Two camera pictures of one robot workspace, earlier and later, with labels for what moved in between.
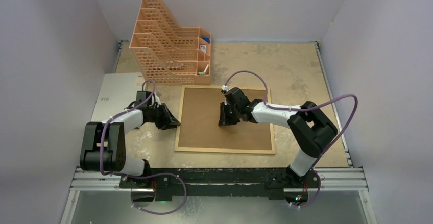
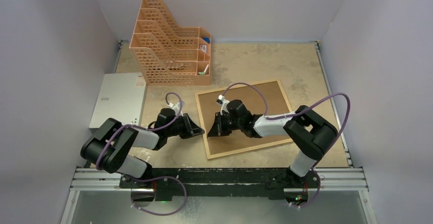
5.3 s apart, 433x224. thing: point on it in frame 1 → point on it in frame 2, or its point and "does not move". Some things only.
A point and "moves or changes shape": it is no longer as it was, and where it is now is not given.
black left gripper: [168, 121] → [190, 129]
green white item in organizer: [202, 73] does not move
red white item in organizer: [203, 47] does not move
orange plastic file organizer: [168, 54] does not move
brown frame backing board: [199, 124] moves or changes shape
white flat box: [116, 91] does not move
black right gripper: [227, 109] → [222, 123]
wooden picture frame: [199, 131] → [250, 149]
